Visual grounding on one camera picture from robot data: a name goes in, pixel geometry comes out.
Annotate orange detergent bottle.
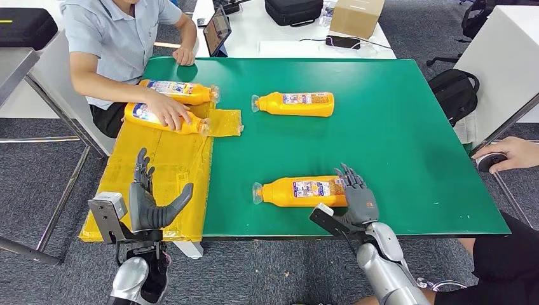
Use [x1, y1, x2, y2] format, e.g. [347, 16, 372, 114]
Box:
[123, 102, 212, 137]
[252, 175, 349, 208]
[139, 79, 221, 106]
[251, 91, 336, 118]

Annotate folded newspaper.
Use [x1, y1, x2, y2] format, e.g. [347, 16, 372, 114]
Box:
[454, 111, 478, 145]

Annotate grey metal frame table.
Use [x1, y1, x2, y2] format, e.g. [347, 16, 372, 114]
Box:
[0, 47, 106, 266]

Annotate black smartphone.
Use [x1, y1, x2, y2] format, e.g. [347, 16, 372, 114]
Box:
[325, 35, 362, 50]

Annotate yellow taped cardboard mat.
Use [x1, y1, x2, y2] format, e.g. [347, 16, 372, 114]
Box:
[78, 100, 244, 244]

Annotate person's hand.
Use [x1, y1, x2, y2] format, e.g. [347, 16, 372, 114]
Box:
[471, 137, 539, 174]

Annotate white desk metal legs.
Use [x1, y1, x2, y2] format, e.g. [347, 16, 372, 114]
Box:
[454, 4, 539, 156]

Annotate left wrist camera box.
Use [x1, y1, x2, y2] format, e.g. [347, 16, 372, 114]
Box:
[87, 191, 140, 245]

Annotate black hard carry case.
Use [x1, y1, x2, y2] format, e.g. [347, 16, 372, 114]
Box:
[0, 7, 59, 49]

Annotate black backpack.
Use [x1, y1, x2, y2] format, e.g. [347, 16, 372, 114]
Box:
[428, 69, 481, 127]

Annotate person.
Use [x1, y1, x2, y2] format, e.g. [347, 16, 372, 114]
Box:
[58, 0, 199, 139]
[353, 137, 539, 305]

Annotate white side table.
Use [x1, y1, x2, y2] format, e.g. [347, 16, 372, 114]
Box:
[0, 0, 115, 158]

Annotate black office chair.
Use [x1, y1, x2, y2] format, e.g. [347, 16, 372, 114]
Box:
[426, 0, 500, 67]

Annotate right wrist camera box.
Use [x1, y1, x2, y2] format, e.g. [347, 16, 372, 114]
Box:
[309, 203, 365, 238]

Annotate thin charging cable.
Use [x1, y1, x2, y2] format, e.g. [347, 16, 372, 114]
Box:
[299, 34, 392, 50]

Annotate brown cardboard box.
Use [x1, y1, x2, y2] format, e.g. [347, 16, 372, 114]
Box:
[329, 0, 386, 40]

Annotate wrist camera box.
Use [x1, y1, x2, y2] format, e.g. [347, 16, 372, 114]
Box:
[309, 203, 365, 238]
[87, 191, 140, 245]

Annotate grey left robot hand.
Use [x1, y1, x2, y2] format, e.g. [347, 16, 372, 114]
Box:
[128, 147, 194, 233]

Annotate black soft equipment bag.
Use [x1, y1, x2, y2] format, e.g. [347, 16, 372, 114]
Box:
[264, 0, 324, 27]

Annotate clear plastic bag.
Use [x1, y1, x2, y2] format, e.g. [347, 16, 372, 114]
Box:
[318, 4, 336, 28]

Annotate person's right hand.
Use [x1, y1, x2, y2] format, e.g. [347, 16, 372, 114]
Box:
[145, 93, 193, 132]

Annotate tablet on stand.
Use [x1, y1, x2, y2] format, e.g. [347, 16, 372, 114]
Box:
[203, 4, 233, 58]

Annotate person's left hand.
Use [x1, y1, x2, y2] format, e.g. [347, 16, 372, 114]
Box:
[172, 46, 196, 67]

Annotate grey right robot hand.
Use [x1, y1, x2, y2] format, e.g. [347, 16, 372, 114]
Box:
[334, 163, 380, 226]

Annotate handheld remote controller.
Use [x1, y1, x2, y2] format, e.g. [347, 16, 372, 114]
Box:
[476, 152, 508, 173]

